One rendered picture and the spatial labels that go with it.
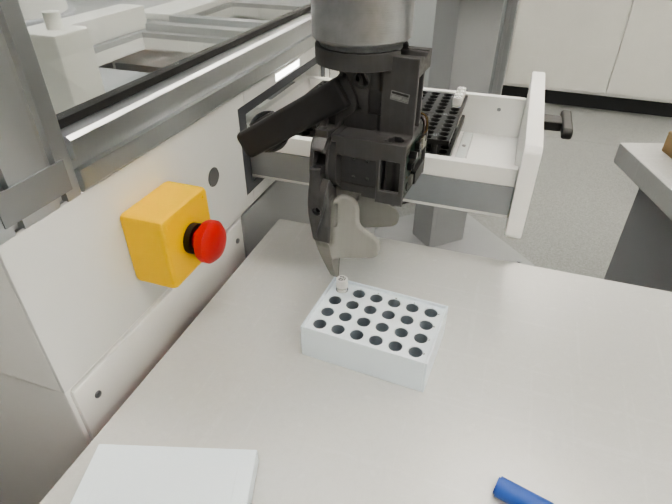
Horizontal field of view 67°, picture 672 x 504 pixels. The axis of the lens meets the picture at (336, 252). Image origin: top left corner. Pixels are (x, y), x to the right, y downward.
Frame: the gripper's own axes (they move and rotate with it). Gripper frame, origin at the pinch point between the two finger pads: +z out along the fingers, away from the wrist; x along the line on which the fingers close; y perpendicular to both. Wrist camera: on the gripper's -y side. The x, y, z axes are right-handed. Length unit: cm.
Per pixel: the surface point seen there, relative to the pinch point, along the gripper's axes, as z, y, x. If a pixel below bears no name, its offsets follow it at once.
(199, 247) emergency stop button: -4.0, -9.1, -9.2
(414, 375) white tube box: 6.2, 10.6, -7.0
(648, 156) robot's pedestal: 8, 35, 59
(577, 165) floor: 84, 39, 230
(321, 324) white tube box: 5.3, 0.5, -5.0
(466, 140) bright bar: -0.7, 6.8, 31.8
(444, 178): -3.1, 7.4, 13.9
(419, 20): 14, -41, 190
